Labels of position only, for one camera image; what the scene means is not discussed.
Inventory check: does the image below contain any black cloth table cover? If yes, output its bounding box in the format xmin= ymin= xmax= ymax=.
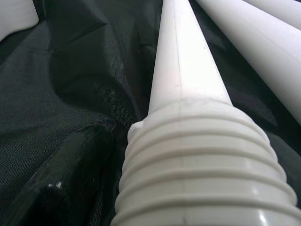
xmin=0 ymin=0 xmax=301 ymax=226

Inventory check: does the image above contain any white plastic table leg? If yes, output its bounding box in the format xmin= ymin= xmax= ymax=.
xmin=196 ymin=0 xmax=301 ymax=127
xmin=110 ymin=0 xmax=301 ymax=226
xmin=249 ymin=0 xmax=301 ymax=31

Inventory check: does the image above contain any white plastic children table top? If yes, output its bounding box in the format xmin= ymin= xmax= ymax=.
xmin=0 ymin=0 xmax=39 ymax=42

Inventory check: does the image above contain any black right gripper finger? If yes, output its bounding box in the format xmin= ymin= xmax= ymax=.
xmin=7 ymin=124 xmax=116 ymax=226

